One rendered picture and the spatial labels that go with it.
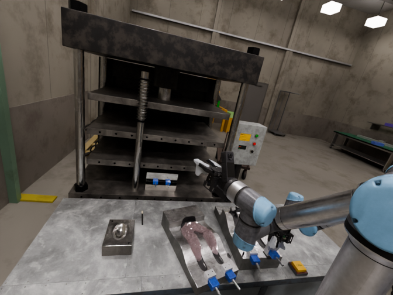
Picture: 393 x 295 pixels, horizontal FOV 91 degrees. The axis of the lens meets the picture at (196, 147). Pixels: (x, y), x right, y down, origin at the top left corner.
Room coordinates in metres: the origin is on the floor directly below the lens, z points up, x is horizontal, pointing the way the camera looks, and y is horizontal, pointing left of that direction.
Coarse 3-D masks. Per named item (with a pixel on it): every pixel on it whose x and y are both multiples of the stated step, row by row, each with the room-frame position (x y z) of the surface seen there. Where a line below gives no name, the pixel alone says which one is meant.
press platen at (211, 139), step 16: (112, 112) 1.93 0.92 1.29; (128, 112) 2.07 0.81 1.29; (96, 128) 1.36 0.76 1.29; (112, 128) 1.43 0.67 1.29; (128, 128) 1.51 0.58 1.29; (144, 128) 1.60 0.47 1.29; (160, 128) 1.70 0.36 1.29; (176, 128) 1.81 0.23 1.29; (192, 128) 1.93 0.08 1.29; (208, 128) 2.07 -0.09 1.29; (192, 144) 1.56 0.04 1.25; (208, 144) 1.59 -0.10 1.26; (224, 144) 1.63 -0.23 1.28
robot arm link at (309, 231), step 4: (332, 224) 0.70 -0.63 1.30; (336, 224) 0.70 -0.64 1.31; (300, 228) 0.74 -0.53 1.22; (304, 228) 0.73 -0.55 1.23; (308, 228) 0.72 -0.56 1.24; (312, 228) 0.72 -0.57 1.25; (316, 228) 0.72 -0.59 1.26; (320, 228) 0.72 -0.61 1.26; (324, 228) 0.72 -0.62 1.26; (304, 232) 0.73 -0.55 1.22; (308, 232) 0.72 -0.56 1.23; (312, 232) 0.71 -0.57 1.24; (316, 232) 0.72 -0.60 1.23
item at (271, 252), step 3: (264, 249) 0.91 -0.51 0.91; (270, 249) 0.88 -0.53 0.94; (273, 249) 0.89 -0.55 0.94; (276, 249) 0.89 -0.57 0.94; (264, 252) 0.90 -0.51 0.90; (267, 252) 0.88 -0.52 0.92; (270, 252) 0.87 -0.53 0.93; (273, 252) 0.87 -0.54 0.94; (276, 252) 0.87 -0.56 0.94; (267, 255) 0.88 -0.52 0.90; (270, 255) 0.86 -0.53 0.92; (273, 255) 0.85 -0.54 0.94; (276, 255) 0.85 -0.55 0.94; (279, 255) 0.86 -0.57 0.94; (273, 258) 0.84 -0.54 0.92; (276, 258) 0.84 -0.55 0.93; (279, 261) 0.82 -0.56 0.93; (282, 264) 0.80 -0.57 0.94
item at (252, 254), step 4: (248, 252) 0.87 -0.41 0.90; (252, 252) 0.86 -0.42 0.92; (256, 252) 0.86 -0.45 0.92; (252, 256) 0.84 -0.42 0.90; (256, 256) 0.85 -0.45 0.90; (252, 260) 0.82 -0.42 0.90; (256, 260) 0.82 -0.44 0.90; (252, 264) 0.82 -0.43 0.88; (256, 264) 0.81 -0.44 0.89; (260, 272) 0.77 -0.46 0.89
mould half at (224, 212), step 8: (216, 208) 1.28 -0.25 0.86; (224, 208) 1.30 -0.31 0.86; (232, 208) 1.32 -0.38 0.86; (216, 216) 1.25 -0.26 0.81; (224, 216) 1.14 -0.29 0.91; (232, 216) 1.13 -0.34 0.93; (224, 224) 1.11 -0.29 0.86; (232, 224) 1.08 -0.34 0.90; (224, 232) 1.08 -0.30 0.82; (232, 232) 1.02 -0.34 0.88; (232, 240) 0.97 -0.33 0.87; (264, 240) 1.01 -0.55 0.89; (232, 248) 0.94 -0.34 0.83; (256, 248) 0.92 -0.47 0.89; (240, 256) 0.85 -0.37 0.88; (248, 256) 0.85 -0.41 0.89; (264, 256) 0.87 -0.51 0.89; (280, 256) 0.90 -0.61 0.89; (240, 264) 0.83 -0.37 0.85; (248, 264) 0.84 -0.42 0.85; (264, 264) 0.87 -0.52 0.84; (272, 264) 0.89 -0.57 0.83
